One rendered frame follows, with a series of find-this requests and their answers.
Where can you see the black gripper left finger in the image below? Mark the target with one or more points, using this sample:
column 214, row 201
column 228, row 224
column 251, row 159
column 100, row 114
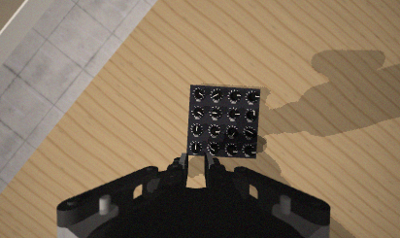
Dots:
column 79, row 215

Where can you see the black knob box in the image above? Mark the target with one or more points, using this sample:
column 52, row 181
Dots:
column 224, row 122

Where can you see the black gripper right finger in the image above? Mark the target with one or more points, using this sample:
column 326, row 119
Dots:
column 309, row 215

